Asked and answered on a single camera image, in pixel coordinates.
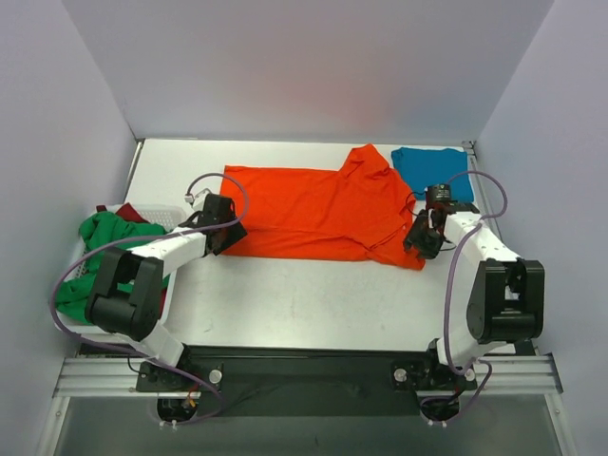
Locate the orange t-shirt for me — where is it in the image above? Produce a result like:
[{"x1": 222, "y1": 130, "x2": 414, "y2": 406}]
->
[{"x1": 220, "y1": 144, "x2": 425, "y2": 271}]

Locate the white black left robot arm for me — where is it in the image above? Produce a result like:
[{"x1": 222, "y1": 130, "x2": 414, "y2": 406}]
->
[{"x1": 85, "y1": 193, "x2": 247, "y2": 391}]

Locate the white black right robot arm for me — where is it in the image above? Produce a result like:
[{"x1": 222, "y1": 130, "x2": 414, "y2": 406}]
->
[{"x1": 403, "y1": 183, "x2": 545, "y2": 388}]

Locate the folded blue t-shirt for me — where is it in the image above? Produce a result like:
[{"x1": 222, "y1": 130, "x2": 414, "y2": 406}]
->
[{"x1": 390, "y1": 147, "x2": 468, "y2": 200}]

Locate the dark red t-shirt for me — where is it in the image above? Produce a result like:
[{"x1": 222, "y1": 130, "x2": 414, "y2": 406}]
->
[{"x1": 96, "y1": 203, "x2": 147, "y2": 223}]

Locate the green t-shirt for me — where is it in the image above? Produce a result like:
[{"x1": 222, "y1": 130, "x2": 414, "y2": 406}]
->
[{"x1": 54, "y1": 211, "x2": 172, "y2": 327}]

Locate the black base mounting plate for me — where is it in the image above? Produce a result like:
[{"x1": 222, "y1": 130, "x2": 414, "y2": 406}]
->
[{"x1": 135, "y1": 347, "x2": 477, "y2": 421}]

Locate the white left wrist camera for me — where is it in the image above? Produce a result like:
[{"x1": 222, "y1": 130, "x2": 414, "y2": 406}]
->
[{"x1": 184, "y1": 188, "x2": 211, "y2": 208}]

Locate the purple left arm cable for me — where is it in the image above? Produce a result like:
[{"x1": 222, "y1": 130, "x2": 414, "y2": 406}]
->
[{"x1": 49, "y1": 172, "x2": 251, "y2": 424}]

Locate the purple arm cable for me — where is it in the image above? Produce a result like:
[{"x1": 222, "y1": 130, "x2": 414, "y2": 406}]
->
[
  {"x1": 420, "y1": 170, "x2": 508, "y2": 424},
  {"x1": 49, "y1": 172, "x2": 251, "y2": 424}
]

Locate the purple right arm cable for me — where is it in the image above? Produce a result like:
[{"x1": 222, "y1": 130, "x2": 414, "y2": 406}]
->
[{"x1": 420, "y1": 170, "x2": 508, "y2": 424}]

